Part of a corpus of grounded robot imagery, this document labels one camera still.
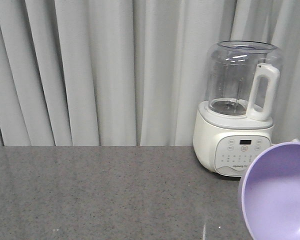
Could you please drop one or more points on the white blender with clear jar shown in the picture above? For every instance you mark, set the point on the white blender with clear jar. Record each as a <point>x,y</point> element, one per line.
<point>234,121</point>

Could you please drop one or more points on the grey pleated curtain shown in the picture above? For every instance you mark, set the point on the grey pleated curtain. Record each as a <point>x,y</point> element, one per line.
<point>129,72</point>

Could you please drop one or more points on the purple plastic bowl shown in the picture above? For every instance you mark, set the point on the purple plastic bowl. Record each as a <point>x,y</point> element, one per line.
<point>269,193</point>

